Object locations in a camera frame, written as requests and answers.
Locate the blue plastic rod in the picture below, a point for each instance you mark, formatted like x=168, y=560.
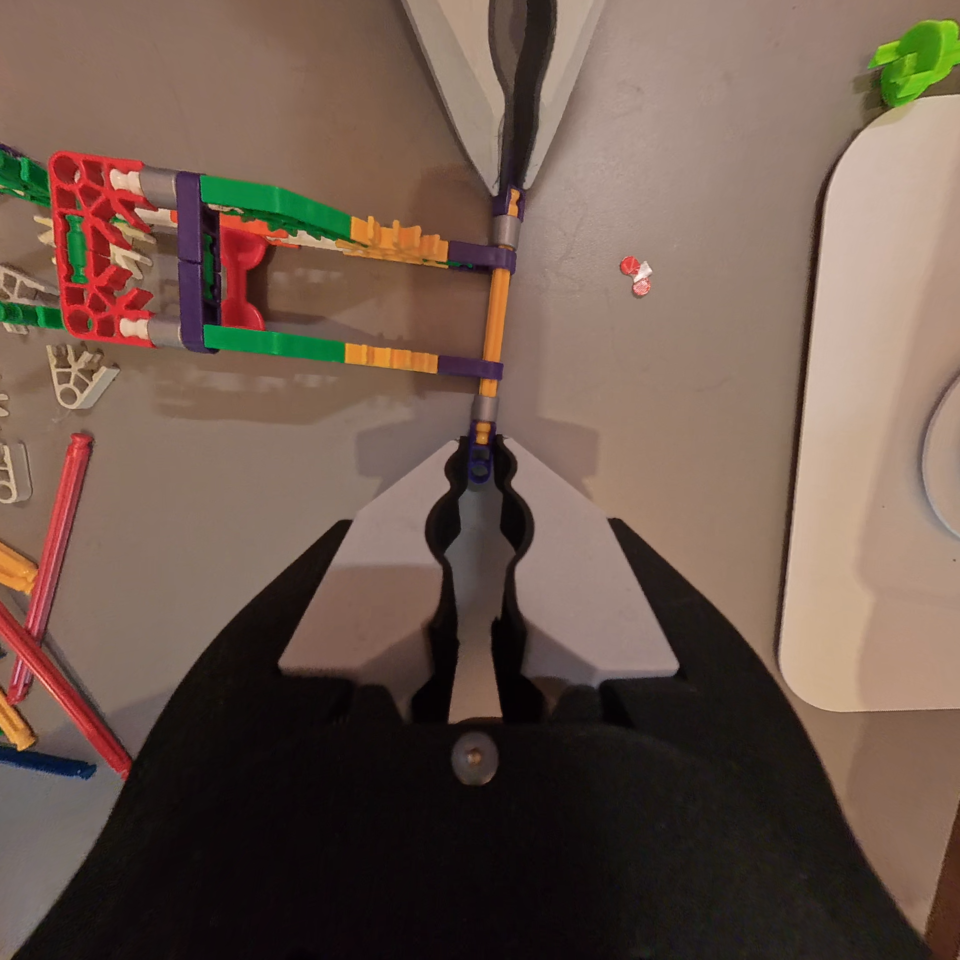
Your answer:
x=45, y=765

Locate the purple rod-end connector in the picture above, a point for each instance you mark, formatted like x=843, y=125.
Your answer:
x=514, y=202
x=480, y=461

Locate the small red plastic scrap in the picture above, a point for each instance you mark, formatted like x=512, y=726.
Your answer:
x=637, y=274

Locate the white tray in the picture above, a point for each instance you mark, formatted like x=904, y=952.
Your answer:
x=862, y=412

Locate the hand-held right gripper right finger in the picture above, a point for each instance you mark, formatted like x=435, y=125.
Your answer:
x=592, y=600

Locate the white snowflake connector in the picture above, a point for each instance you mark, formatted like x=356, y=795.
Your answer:
x=139, y=259

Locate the lime green toy piece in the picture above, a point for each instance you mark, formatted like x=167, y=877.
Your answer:
x=915, y=60

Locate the long red rod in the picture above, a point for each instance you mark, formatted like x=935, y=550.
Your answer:
x=52, y=562
x=67, y=690

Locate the yellow plastic rod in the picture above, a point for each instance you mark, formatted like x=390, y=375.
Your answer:
x=15, y=724
x=495, y=322
x=13, y=581
x=15, y=556

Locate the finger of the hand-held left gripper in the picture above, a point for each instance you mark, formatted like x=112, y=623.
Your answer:
x=574, y=37
x=457, y=60

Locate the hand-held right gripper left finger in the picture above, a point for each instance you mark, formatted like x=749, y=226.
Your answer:
x=360, y=600

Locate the light grey connector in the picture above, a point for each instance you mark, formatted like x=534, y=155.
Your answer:
x=13, y=472
x=79, y=375
x=19, y=289

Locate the multicoloured toy frame assembly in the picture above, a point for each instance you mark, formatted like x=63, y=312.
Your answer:
x=277, y=199

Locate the grey cylindrical spacer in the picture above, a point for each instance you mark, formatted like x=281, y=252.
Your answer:
x=506, y=232
x=485, y=409

